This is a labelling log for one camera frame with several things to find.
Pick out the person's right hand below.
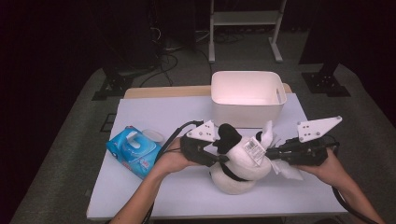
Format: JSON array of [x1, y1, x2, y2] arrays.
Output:
[[294, 147, 348, 189]]

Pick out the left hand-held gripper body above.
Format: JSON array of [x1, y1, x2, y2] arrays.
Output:
[[179, 119, 220, 168]]

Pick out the panda plush toy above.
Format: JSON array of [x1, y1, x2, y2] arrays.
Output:
[[208, 122, 274, 196]]

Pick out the white metal stand frame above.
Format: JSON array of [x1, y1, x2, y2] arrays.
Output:
[[207, 0, 288, 64]]

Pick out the white wet wipe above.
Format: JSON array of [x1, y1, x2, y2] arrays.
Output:
[[259, 119, 305, 182]]

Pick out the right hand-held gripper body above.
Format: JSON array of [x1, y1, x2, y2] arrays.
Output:
[[279, 115, 344, 167]]

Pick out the blue wet wipes pack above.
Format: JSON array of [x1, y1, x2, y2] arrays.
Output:
[[106, 125, 165, 181]]

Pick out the person's left hand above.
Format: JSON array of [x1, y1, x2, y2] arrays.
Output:
[[154, 137, 196, 177]]

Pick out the black stand base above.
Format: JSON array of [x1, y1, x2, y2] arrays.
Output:
[[91, 66, 135, 102], [301, 63, 352, 98]]

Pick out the black floor cables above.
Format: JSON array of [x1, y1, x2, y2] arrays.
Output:
[[139, 27, 247, 89]]

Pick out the white plastic storage bin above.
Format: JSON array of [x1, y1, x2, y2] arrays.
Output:
[[210, 70, 288, 129]]

